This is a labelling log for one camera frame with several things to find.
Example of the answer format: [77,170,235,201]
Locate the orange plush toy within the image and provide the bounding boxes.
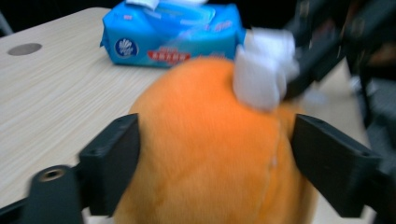
[112,57,318,224]

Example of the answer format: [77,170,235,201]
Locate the grey round table grommet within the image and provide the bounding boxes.
[7,42,43,57]

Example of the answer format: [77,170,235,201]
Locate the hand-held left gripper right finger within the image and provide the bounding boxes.
[290,113,383,218]

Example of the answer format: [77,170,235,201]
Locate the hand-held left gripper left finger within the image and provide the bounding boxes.
[26,113,141,224]

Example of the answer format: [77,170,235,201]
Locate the blue wet wipes pack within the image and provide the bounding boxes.
[100,0,248,68]

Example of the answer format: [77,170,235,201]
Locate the white wet wipe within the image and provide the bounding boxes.
[233,27,301,112]

